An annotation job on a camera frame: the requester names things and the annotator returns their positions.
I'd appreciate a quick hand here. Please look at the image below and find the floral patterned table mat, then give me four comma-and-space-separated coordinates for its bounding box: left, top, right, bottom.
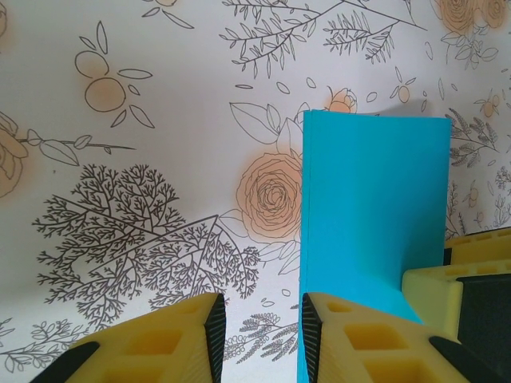
0, 0, 511, 383

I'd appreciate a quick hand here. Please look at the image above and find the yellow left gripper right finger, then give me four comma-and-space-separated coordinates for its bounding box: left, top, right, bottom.
301, 292, 511, 383

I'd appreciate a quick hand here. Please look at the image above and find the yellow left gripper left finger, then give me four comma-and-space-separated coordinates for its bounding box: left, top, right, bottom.
39, 294, 228, 383

